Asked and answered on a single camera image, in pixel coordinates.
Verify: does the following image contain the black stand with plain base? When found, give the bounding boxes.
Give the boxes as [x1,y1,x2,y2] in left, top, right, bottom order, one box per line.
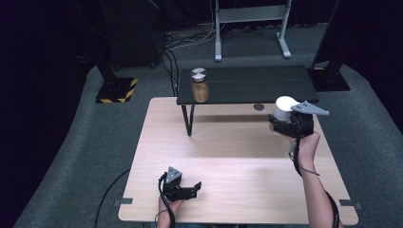
[308,0,351,93]

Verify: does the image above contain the black raised shelf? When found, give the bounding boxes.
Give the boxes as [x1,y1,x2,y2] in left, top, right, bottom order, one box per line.
[176,65,320,137]

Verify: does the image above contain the white round container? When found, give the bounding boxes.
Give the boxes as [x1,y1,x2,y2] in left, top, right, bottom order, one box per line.
[272,95,300,123]

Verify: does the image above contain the person's left hand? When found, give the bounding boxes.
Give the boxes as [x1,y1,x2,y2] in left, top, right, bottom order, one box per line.
[158,197,185,217]

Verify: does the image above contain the glass jar of brown powder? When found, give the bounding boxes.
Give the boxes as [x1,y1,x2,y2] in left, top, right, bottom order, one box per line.
[189,66,211,104]

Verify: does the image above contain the large black cabinet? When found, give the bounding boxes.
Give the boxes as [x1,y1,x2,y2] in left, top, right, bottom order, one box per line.
[101,0,167,70]

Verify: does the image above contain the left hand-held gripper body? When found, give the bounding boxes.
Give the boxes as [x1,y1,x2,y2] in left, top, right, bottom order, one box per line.
[159,166,188,202]

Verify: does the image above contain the white metal stand frame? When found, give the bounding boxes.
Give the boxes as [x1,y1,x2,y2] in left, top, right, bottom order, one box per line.
[214,0,293,63]

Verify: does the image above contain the black floor cable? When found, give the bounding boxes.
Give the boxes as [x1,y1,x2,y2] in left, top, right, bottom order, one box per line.
[168,49,181,94]
[93,168,131,228]
[163,50,178,98]

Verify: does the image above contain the person's right hand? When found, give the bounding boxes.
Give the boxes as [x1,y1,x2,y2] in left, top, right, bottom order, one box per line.
[282,131,321,169]

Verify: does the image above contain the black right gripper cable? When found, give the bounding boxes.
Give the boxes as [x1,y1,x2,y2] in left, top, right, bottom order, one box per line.
[293,117,340,228]

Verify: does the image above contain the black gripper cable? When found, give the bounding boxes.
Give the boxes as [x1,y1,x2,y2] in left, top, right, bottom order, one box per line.
[157,172,177,228]
[293,117,340,228]

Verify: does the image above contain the black stand with striped base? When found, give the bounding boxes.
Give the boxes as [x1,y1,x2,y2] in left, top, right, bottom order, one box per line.
[91,31,139,104]

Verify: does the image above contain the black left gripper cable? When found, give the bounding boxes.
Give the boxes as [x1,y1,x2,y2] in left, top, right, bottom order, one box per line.
[157,172,177,228]

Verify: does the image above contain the bundle of floor cables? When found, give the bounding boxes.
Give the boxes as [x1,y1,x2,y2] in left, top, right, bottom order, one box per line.
[163,23,220,51]

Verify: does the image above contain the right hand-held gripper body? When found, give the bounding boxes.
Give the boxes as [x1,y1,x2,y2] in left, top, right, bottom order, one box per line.
[284,100,331,139]

